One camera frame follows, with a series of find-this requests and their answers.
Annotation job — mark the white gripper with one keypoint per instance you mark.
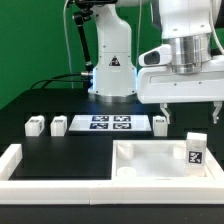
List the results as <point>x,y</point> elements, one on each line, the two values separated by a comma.
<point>158,84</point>

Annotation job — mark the white square table top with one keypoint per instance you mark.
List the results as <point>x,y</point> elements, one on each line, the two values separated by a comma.
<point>156,159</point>

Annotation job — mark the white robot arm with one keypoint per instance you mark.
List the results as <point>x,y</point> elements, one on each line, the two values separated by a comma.
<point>181,69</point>

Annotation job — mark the white U-shaped obstacle fence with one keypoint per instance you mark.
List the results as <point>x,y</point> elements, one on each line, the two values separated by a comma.
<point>189,190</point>

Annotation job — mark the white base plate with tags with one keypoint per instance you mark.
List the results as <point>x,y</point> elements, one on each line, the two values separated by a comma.
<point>110,123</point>

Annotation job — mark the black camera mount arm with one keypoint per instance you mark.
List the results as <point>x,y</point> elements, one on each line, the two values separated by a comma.
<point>83,15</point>

